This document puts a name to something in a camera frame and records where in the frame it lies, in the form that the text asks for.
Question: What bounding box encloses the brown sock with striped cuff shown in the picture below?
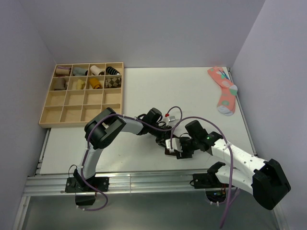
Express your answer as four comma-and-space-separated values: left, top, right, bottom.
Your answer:
165, 148, 179, 156

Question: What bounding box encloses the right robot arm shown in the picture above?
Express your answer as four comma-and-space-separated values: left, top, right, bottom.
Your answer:
169, 120, 291, 210

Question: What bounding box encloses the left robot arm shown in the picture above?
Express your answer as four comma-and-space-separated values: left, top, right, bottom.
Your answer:
73, 107, 172, 191

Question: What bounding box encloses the pink patterned sock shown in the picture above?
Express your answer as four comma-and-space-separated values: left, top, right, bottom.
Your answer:
207, 67, 238, 116

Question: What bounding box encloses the brown checkered rolled sock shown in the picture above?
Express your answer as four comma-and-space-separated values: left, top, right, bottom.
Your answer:
105, 77, 121, 89

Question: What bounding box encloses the black white striped rolled sock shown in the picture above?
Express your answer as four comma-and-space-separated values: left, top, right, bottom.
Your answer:
106, 66, 120, 75

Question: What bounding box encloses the mustard yellow rolled sock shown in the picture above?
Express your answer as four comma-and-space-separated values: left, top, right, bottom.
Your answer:
89, 78, 103, 89

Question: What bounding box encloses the wooden compartment tray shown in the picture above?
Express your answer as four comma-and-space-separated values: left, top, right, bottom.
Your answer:
39, 62, 124, 128

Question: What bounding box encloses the pale yellow rolled sock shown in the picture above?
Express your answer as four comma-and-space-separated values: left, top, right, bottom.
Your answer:
72, 79, 86, 90

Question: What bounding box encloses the grey blue rolled sock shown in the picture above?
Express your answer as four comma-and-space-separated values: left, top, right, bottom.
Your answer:
72, 67, 88, 76

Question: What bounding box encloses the grey brown rolled sock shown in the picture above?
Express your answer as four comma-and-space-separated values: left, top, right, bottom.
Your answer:
53, 78, 67, 91

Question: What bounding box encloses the beige striped rolled sock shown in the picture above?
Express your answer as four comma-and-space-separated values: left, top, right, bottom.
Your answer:
55, 66, 71, 76

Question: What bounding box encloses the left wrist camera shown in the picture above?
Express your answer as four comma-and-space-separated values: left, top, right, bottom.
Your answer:
165, 114, 176, 123

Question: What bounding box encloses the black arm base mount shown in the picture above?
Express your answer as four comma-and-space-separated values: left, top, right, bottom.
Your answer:
189, 173, 229, 189

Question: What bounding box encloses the aluminium frame rail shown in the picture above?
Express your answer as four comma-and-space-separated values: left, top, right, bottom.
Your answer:
23, 170, 206, 196

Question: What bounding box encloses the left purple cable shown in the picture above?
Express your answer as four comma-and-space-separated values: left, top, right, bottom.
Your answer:
76, 106, 183, 212

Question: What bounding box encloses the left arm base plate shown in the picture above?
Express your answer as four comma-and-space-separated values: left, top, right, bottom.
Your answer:
65, 177, 109, 193

